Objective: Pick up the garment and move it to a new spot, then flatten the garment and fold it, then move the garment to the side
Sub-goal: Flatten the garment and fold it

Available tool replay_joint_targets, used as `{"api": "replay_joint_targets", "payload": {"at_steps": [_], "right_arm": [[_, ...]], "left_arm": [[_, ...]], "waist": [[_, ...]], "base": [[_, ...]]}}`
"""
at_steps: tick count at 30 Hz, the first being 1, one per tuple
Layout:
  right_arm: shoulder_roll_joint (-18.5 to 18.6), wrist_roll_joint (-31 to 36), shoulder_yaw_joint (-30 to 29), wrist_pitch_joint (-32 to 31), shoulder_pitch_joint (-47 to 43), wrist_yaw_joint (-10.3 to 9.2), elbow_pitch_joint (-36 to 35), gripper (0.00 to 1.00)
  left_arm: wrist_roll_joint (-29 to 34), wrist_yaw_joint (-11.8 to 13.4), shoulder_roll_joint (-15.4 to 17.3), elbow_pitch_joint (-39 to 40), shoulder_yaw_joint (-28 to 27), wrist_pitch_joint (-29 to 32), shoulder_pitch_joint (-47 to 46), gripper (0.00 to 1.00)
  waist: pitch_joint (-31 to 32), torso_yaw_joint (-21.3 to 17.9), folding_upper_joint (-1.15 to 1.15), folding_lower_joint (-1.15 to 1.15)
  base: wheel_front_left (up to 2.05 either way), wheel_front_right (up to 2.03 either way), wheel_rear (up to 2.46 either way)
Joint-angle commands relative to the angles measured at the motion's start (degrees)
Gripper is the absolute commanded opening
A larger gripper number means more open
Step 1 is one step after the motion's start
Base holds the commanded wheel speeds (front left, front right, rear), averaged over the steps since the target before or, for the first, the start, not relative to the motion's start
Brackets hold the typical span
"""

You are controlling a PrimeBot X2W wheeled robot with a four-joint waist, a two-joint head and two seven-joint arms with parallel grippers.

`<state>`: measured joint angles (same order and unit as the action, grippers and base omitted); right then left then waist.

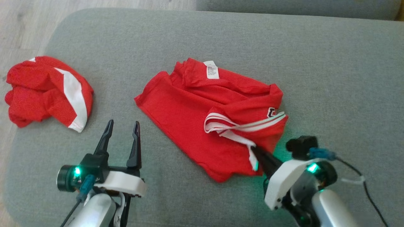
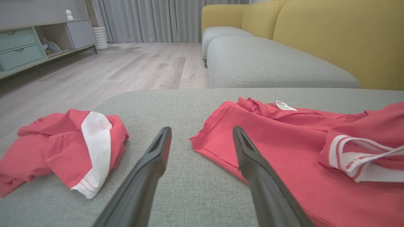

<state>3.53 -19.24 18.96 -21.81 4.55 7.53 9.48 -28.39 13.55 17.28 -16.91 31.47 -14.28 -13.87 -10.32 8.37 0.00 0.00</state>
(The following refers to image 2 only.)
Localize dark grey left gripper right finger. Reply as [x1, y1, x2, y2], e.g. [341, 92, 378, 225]
[233, 126, 315, 227]

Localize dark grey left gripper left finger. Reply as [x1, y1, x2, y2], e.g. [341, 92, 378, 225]
[92, 127, 172, 227]

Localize red garment with striped trim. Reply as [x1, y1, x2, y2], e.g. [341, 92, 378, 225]
[190, 97, 404, 227]

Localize red garment with white panel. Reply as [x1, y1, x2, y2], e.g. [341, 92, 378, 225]
[0, 109, 130, 199]

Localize large grey sofa chaise cushion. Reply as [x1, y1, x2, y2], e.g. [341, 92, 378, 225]
[0, 88, 404, 227]

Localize wide grey sofa seat cushion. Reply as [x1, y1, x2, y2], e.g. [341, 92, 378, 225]
[207, 36, 361, 89]

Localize white ribbed planter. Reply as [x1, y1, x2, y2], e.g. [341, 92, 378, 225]
[93, 26, 110, 50]

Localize grey curtain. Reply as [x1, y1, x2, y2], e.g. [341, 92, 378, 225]
[95, 0, 253, 44]

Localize grey cabinet door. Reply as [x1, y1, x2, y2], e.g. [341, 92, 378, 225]
[66, 20, 97, 49]

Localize small grey sofa seat cushion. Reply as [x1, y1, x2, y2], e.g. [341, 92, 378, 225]
[201, 26, 255, 67]

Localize grey plush toy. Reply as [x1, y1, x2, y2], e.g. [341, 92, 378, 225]
[40, 37, 61, 55]

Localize yellow sofa backrest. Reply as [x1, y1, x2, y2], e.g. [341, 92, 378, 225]
[201, 0, 404, 91]

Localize grey and mint TV cabinet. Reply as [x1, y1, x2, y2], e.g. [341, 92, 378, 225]
[0, 19, 98, 80]

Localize brown plant trunk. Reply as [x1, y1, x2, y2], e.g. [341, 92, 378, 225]
[85, 0, 99, 27]

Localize deep mint cabinet drawer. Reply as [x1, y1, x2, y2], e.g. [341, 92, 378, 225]
[0, 45, 44, 70]

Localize shallow mint cabinet drawer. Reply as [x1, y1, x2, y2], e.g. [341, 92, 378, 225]
[0, 28, 37, 52]

